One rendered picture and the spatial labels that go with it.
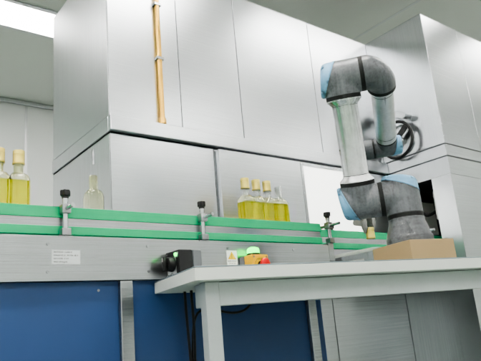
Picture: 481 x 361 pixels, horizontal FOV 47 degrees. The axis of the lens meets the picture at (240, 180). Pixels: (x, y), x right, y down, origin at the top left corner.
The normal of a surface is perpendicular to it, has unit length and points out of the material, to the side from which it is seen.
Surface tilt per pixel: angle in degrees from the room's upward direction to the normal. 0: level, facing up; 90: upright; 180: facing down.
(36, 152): 90
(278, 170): 90
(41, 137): 90
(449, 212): 90
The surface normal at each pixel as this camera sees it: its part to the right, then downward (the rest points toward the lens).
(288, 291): 0.42, -0.27
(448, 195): -0.79, -0.09
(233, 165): 0.61, -0.26
